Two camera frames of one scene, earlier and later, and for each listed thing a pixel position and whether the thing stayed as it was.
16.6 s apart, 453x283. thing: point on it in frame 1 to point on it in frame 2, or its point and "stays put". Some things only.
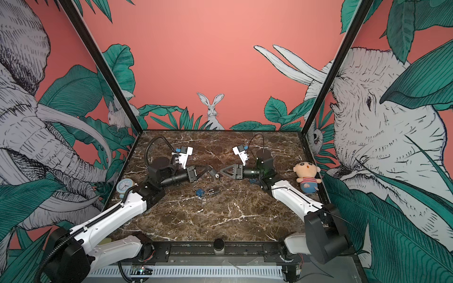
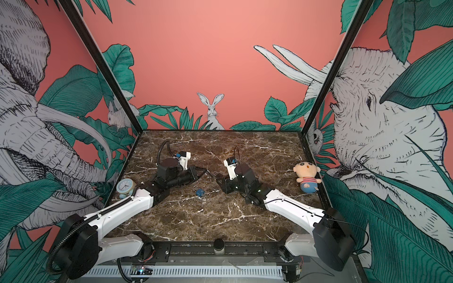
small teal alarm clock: (122, 185) stays put
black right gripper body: (252, 173) to (237, 186)
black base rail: (202, 252) stays put
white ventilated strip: (148, 271) stays put
